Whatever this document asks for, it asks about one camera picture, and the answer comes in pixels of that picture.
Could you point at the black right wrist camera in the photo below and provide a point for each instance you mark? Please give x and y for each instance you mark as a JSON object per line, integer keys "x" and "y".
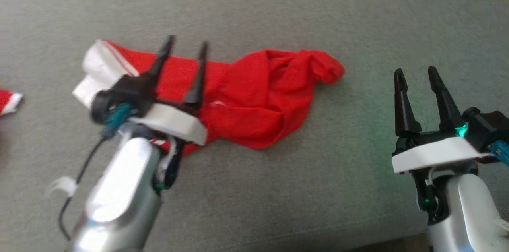
{"x": 485, "y": 128}

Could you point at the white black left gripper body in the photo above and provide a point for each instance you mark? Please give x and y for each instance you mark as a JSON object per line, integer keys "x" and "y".
{"x": 175, "y": 123}

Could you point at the red garment with white trim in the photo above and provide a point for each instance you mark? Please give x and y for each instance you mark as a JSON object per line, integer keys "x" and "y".
{"x": 258, "y": 97}
{"x": 7, "y": 101}

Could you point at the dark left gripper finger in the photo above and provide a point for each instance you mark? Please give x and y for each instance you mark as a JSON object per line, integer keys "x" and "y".
{"x": 163, "y": 65}
{"x": 199, "y": 81}

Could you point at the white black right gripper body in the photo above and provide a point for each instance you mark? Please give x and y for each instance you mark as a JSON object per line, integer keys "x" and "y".
{"x": 433, "y": 152}

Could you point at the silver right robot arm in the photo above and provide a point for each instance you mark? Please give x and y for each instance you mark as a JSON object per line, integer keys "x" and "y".
{"x": 465, "y": 212}

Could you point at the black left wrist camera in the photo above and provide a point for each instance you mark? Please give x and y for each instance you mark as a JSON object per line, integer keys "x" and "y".
{"x": 113, "y": 93}

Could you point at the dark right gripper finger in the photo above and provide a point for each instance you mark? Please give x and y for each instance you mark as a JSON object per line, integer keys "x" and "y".
{"x": 403, "y": 105}
{"x": 443, "y": 97}

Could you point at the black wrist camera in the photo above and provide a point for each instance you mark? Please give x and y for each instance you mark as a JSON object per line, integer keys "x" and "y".
{"x": 113, "y": 93}
{"x": 485, "y": 128}

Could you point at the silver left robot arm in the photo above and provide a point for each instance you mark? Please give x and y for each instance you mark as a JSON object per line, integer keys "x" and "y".
{"x": 119, "y": 196}

